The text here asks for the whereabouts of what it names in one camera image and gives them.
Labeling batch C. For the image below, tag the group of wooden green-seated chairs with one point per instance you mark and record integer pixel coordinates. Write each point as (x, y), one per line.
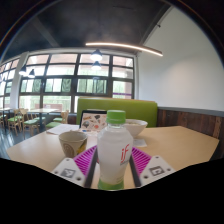
(30, 122)

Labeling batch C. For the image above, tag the black-framed window wall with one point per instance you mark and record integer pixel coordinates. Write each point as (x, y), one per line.
(60, 70)

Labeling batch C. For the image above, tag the light wooden dining table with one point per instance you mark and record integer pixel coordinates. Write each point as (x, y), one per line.
(43, 110)

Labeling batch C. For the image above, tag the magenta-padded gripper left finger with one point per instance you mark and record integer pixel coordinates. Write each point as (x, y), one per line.
(68, 171)

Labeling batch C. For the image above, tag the white paper sheets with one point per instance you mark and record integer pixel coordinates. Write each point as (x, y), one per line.
(61, 129)

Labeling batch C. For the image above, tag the curved linear ceiling light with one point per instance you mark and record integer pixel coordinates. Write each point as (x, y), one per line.
(126, 46)

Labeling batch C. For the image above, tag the green upholstered bench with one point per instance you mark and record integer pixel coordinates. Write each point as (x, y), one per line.
(140, 110)

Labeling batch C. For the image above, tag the small white paper packet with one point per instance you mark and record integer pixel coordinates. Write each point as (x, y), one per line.
(140, 142)

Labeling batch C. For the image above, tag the group of pendant lamps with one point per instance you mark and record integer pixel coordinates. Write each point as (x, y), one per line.
(96, 56)

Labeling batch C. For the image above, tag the beige patterned paper cup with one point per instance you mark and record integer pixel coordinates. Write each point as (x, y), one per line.
(71, 143)

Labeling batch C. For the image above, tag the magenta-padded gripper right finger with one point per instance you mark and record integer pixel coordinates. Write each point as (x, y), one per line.
(156, 170)

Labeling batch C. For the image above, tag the white ceramic bowl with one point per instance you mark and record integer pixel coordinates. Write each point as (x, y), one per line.
(137, 128)

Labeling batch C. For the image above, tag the clear green-capped drink bottle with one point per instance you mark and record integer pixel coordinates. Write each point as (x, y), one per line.
(113, 156)

